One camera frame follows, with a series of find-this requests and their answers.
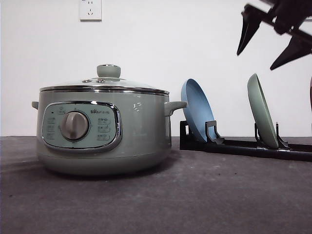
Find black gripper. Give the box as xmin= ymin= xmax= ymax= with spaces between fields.
xmin=236 ymin=0 xmax=312 ymax=70

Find green plate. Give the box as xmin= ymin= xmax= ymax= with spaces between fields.
xmin=248 ymin=74 xmax=278 ymax=149

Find glass pot lid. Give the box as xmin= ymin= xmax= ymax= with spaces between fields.
xmin=40 ymin=64 xmax=169 ymax=95

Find blue plate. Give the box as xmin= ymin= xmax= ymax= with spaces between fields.
xmin=180 ymin=78 xmax=216 ymax=142

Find green electric steamer pot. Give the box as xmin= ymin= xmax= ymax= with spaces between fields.
xmin=31 ymin=64 xmax=187 ymax=175

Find black dish rack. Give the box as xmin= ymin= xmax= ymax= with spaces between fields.
xmin=179 ymin=120 xmax=312 ymax=162

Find grey table cloth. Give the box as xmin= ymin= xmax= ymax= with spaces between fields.
xmin=0 ymin=136 xmax=312 ymax=234

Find white wall socket left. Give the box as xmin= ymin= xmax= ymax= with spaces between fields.
xmin=78 ymin=0 xmax=102 ymax=23

